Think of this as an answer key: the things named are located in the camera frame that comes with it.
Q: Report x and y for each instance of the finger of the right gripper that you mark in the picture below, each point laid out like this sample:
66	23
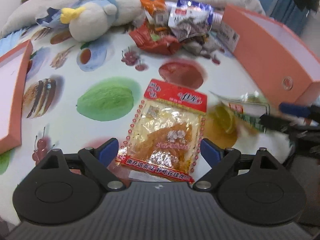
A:
299	110
278	124

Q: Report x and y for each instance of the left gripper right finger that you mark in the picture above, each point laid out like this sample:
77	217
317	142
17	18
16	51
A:
222	163

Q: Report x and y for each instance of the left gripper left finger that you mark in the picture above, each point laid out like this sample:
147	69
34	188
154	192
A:
96	161

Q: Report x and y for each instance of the green pickled snack packet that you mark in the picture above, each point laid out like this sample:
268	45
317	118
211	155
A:
249	108

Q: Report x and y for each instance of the red clear dried snack bag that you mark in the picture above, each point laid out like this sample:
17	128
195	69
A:
164	136

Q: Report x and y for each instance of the white dark seafood snack packet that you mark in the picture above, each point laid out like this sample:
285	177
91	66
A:
190	18

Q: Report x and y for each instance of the orange snack packet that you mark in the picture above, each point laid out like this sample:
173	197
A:
156	12

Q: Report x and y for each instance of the pink cardboard box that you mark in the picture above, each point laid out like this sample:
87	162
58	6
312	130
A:
277	60

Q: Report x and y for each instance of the blue curtain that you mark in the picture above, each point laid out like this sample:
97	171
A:
286	12

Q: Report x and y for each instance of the pink box lid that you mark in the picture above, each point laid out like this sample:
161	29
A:
14	65

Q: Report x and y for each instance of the small red sachet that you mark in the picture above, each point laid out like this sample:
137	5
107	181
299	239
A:
156	40

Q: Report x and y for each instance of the blue white plush bird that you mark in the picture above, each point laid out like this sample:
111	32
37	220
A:
86	25

